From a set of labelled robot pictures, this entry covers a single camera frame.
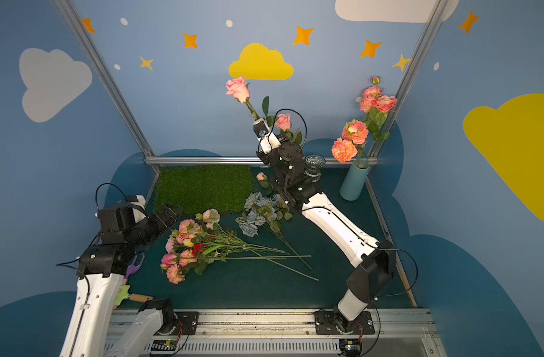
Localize peach rosebud stem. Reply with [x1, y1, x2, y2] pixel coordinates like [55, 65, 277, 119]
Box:
[257, 172, 278, 192]

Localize blue grey fabric flowers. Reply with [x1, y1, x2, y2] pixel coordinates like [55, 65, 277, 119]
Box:
[236, 192, 298, 255]

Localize two-bloom coral rose stem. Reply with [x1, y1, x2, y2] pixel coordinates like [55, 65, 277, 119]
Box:
[331, 119, 370, 169]

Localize pink rose spray stem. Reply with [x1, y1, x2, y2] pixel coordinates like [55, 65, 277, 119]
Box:
[359, 76, 385, 132]

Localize coral pink rose stem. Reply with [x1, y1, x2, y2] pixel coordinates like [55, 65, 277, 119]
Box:
[361, 95, 397, 157]

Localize single pink rose stem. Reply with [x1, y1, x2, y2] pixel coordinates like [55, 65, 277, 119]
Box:
[274, 114, 303, 145]

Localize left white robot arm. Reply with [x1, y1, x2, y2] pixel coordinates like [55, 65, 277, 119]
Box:
[59, 202, 182, 356]

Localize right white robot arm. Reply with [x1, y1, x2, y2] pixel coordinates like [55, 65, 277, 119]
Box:
[257, 137, 396, 328]

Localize clear glass vase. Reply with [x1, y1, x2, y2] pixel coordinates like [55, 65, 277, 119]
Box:
[304, 154, 326, 182]

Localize teal cylinder vase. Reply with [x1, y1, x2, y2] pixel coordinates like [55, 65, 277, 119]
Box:
[340, 159, 371, 201]

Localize purple toy garden rake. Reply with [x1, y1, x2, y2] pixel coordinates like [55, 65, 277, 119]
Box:
[123, 252, 145, 285]

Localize pink flower bouquet pile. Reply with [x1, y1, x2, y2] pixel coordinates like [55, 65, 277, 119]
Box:
[160, 208, 316, 285]

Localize red flower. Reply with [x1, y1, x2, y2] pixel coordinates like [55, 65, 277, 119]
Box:
[192, 243, 205, 257]

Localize green toy garden fork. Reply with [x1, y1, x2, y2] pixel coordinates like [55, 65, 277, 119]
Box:
[114, 284, 154, 306]

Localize green artificial grass mat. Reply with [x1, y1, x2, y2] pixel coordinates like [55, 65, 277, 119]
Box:
[153, 165, 254, 216]

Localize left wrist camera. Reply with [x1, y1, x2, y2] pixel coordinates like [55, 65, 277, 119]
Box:
[126, 195, 147, 223]

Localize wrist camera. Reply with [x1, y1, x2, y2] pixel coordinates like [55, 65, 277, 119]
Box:
[253, 118, 281, 154]
[126, 195, 147, 223]

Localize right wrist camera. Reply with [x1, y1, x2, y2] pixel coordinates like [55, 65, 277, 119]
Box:
[253, 118, 281, 154]

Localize horizontal aluminium frame bar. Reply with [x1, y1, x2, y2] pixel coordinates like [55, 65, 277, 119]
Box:
[144, 155, 380, 167]

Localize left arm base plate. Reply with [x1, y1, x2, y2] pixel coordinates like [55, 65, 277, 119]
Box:
[161, 311, 200, 336]

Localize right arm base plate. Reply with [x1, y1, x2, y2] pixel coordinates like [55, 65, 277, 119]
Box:
[314, 309, 375, 336]

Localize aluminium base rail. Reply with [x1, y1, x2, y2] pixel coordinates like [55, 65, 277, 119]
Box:
[105, 309, 446, 356]

